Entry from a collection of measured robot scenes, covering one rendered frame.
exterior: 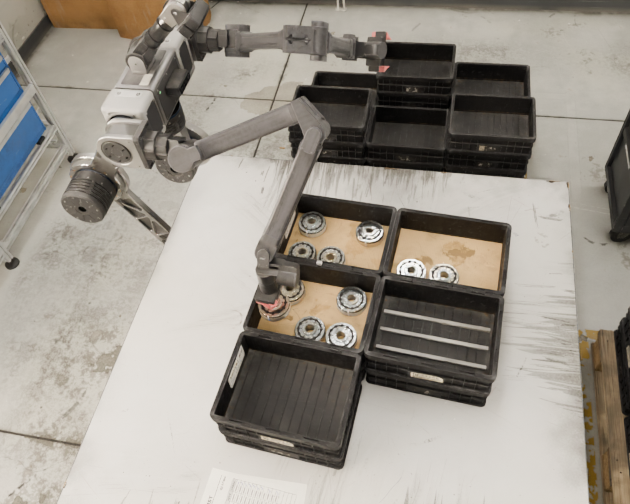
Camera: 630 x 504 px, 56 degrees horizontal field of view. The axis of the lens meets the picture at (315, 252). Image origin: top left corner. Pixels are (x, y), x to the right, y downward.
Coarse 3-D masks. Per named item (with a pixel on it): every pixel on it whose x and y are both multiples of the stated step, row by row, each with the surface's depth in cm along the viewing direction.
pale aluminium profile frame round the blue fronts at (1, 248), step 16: (0, 32) 307; (16, 64) 324; (32, 80) 334; (32, 96) 333; (16, 112) 321; (48, 112) 350; (0, 128) 311; (48, 128) 356; (48, 144) 374; (64, 144) 370; (32, 160) 341; (16, 176) 334; (48, 176) 357; (16, 192) 331; (32, 192) 349; (0, 208) 321; (32, 208) 345; (16, 224) 335; (0, 256) 324
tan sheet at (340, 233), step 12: (300, 216) 230; (336, 228) 225; (348, 228) 225; (384, 228) 223; (300, 240) 224; (312, 240) 223; (324, 240) 223; (336, 240) 222; (348, 240) 222; (384, 240) 220; (348, 252) 218; (360, 252) 218; (372, 252) 218; (348, 264) 215; (360, 264) 215; (372, 264) 214
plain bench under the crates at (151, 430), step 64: (192, 192) 261; (256, 192) 257; (320, 192) 254; (384, 192) 251; (448, 192) 248; (512, 192) 245; (192, 256) 240; (512, 256) 227; (192, 320) 223; (512, 320) 211; (576, 320) 209; (128, 384) 210; (192, 384) 207; (512, 384) 197; (576, 384) 195; (128, 448) 196; (192, 448) 194; (384, 448) 189; (448, 448) 187; (512, 448) 185; (576, 448) 183
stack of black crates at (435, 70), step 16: (400, 48) 330; (416, 48) 328; (432, 48) 326; (448, 48) 324; (384, 64) 334; (400, 64) 333; (416, 64) 331; (432, 64) 330; (448, 64) 329; (384, 80) 316; (400, 80) 312; (416, 80) 310; (432, 80) 308; (448, 80) 306; (384, 96) 324; (400, 96) 321; (416, 96) 319; (432, 96) 317; (448, 96) 315
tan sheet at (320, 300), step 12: (312, 288) 211; (324, 288) 210; (336, 288) 210; (312, 300) 208; (324, 300) 207; (300, 312) 205; (312, 312) 205; (324, 312) 205; (336, 312) 204; (264, 324) 204; (276, 324) 203; (288, 324) 203; (324, 324) 202; (360, 324) 201; (360, 336) 198
